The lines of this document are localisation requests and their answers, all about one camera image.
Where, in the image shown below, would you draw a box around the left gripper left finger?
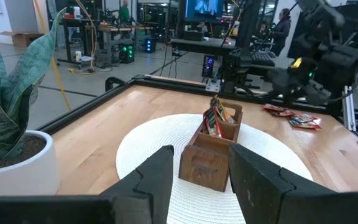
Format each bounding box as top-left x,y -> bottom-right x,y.
99,144 -> 175,224

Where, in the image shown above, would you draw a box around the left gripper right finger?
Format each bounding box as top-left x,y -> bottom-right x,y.
227,142 -> 338,224

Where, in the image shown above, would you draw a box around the red strawberry tea sachet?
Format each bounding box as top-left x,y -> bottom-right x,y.
211,107 -> 224,138
287,113 -> 319,123
268,109 -> 295,118
262,103 -> 287,112
288,119 -> 322,130
202,109 -> 217,139

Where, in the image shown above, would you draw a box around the yellow green snack packet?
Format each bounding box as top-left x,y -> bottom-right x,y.
219,104 -> 236,124

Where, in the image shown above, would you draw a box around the wooden three-compartment tray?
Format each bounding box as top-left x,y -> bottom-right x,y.
178,101 -> 244,193

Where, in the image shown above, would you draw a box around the orange tea sachet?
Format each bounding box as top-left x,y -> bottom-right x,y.
210,96 -> 228,121

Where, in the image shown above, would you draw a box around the white round plate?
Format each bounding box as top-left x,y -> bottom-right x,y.
115,113 -> 314,224

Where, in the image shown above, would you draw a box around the silver aluminium extrusion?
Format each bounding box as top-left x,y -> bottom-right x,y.
341,85 -> 354,132

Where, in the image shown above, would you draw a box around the white mounting plate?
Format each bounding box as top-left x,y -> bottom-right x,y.
205,77 -> 222,93

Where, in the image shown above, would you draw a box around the computer tower purple lights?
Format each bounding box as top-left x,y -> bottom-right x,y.
201,55 -> 216,78

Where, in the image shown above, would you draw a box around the black table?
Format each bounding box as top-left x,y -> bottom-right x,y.
169,37 -> 245,57

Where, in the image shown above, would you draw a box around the blue display screen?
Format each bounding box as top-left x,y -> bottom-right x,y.
185,0 -> 241,22

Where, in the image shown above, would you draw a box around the computer tower blue lights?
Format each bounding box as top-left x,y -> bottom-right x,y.
144,37 -> 157,54

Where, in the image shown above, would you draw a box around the computer tower green lights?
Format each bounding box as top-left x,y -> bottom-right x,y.
119,43 -> 135,65

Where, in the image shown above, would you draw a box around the white plant pot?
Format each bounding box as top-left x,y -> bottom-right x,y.
0,129 -> 61,201

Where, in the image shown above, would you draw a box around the wooden workbench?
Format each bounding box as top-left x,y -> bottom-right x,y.
84,24 -> 155,65

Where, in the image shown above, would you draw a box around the cardboard box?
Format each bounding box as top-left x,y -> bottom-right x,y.
0,30 -> 45,48

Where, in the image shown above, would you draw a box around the black aluminium rig frame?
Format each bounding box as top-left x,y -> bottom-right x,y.
37,73 -> 358,150

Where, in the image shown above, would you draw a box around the black frame foot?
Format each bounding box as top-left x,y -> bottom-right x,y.
104,76 -> 127,93

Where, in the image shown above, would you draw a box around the yellow cable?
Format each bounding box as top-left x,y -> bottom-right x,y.
32,0 -> 71,112

